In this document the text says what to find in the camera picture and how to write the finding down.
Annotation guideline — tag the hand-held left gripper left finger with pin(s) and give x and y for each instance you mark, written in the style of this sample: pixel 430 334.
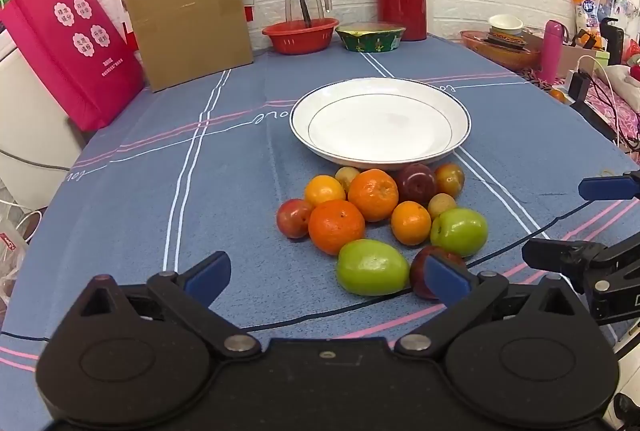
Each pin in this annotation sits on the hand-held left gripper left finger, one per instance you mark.
pixel 207 276

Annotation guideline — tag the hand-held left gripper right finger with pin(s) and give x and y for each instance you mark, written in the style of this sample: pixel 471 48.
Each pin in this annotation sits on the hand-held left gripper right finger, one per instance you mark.
pixel 450 278

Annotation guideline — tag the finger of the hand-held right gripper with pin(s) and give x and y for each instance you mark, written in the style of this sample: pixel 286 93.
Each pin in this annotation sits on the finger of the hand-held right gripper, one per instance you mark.
pixel 607 187
pixel 550 255

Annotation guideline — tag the dark red plum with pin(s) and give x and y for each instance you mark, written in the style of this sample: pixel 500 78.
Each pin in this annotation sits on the dark red plum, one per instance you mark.
pixel 420 273
pixel 416 183

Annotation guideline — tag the round green apple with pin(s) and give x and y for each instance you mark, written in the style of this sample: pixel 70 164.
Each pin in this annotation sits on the round green apple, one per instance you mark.
pixel 460 232

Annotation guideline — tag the small tan longan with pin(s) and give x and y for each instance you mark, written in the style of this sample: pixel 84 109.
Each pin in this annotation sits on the small tan longan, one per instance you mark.
pixel 441 205
pixel 346 176

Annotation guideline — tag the large green apple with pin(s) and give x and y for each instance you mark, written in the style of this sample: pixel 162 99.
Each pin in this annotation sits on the large green apple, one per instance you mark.
pixel 370 267

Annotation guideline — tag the red yellow plum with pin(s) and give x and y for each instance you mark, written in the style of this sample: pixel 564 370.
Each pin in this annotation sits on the red yellow plum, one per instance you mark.
pixel 450 179

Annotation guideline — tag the bumpy mandarin orange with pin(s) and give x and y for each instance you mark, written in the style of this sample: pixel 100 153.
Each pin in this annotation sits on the bumpy mandarin orange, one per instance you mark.
pixel 372 194

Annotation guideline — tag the large orange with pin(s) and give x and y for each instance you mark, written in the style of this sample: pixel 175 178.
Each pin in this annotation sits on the large orange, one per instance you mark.
pixel 336 227

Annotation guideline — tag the small yellow orange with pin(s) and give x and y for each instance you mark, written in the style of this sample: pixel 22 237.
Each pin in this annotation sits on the small yellow orange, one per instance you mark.
pixel 325 190

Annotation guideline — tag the white plate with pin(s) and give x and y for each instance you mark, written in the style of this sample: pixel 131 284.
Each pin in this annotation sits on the white plate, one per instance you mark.
pixel 380 126

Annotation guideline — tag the blue striped tablecloth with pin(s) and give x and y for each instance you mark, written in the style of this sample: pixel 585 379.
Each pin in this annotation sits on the blue striped tablecloth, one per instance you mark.
pixel 150 191

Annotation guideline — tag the black charger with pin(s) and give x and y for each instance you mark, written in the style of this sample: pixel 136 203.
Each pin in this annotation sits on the black charger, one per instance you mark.
pixel 580 86

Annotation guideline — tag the pink bottle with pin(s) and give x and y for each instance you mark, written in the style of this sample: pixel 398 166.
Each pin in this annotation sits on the pink bottle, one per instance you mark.
pixel 550 56

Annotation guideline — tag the orange tray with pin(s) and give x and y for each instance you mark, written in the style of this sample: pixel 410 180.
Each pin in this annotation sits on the orange tray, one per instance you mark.
pixel 505 57

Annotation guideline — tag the orange snack packet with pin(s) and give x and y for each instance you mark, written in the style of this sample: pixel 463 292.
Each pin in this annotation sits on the orange snack packet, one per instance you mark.
pixel 587 8

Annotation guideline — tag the plastic bag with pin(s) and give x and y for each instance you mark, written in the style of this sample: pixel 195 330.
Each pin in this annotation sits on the plastic bag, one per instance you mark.
pixel 10 256

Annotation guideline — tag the white appliance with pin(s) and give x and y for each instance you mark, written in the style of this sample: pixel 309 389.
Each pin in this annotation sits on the white appliance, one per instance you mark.
pixel 30 151

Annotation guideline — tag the cardboard box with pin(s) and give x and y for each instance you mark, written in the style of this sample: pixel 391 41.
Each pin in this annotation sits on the cardboard box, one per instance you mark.
pixel 190 36

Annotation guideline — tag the green patterned bowl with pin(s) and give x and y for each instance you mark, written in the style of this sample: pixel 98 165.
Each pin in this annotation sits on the green patterned bowl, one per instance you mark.
pixel 370 42

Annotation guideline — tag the red plastic basket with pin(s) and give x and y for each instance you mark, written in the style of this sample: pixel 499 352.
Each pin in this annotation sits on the red plastic basket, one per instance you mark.
pixel 300 41

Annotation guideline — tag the pink tote bag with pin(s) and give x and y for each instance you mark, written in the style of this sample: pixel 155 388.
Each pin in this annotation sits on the pink tote bag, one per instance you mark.
pixel 75 51

